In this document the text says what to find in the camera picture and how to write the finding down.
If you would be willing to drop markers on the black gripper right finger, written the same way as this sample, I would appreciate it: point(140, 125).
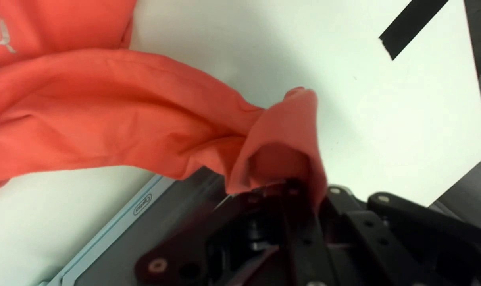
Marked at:
point(409, 244)

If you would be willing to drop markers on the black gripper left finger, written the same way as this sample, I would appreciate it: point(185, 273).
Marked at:
point(240, 249)

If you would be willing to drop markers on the coral long sleeve shirt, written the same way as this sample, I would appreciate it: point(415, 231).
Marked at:
point(118, 112)

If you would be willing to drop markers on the black tape strip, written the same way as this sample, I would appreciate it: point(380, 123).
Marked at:
point(412, 30)

